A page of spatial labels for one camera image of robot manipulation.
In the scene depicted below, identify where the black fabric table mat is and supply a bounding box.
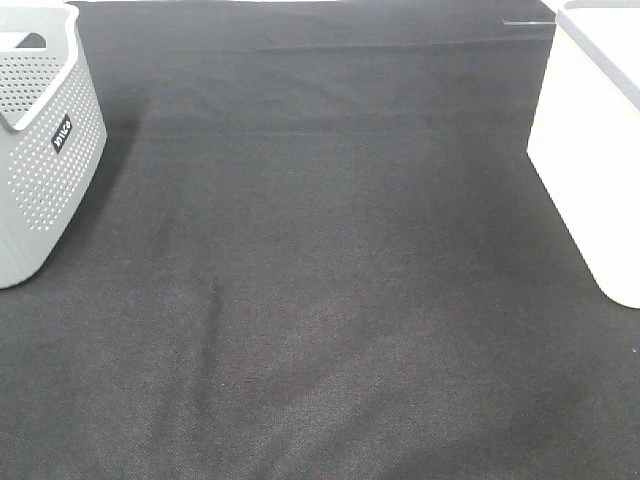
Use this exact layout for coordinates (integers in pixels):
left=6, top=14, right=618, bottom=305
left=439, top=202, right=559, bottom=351
left=1, top=1, right=639, bottom=479

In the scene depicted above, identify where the grey perforated plastic basket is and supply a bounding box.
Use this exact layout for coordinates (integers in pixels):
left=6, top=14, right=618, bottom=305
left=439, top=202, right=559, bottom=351
left=1, top=2, right=107, bottom=288

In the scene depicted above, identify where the white plastic storage bin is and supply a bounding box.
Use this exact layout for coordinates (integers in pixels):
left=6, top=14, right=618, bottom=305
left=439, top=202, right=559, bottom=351
left=527, top=1, right=639, bottom=308

